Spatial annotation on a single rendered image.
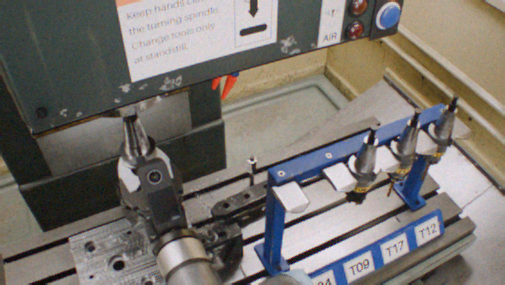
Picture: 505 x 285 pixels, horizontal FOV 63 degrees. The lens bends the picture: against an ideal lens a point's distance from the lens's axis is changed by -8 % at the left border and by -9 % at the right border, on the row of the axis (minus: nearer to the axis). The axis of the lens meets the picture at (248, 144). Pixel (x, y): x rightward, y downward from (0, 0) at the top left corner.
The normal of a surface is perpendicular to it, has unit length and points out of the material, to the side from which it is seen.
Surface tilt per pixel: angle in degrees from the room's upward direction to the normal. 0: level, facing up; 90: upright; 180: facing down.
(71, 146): 90
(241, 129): 0
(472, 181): 24
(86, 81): 90
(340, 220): 0
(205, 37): 90
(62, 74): 90
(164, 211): 59
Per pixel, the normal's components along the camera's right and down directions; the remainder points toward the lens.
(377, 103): -0.37, -0.50
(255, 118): 0.00, -0.70
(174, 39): 0.43, 0.64
